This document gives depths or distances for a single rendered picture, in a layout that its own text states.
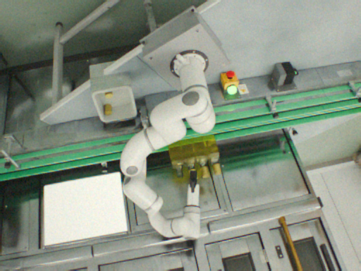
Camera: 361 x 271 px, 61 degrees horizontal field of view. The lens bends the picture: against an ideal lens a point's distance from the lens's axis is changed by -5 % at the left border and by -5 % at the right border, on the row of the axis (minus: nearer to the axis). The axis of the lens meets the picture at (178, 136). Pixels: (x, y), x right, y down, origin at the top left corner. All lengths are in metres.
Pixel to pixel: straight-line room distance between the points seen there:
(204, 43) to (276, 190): 0.86
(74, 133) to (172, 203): 0.59
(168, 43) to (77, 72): 1.09
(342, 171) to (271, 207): 3.92
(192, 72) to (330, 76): 0.84
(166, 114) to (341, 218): 4.38
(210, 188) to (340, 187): 3.92
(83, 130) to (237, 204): 0.85
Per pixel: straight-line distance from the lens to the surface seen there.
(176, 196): 1.61
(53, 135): 1.69
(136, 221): 1.59
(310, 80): 1.75
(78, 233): 1.63
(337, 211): 5.22
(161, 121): 1.05
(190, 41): 1.24
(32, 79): 2.29
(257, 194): 1.69
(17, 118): 2.13
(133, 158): 1.13
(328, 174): 5.40
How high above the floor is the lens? 1.76
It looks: 31 degrees down
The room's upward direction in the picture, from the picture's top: 167 degrees clockwise
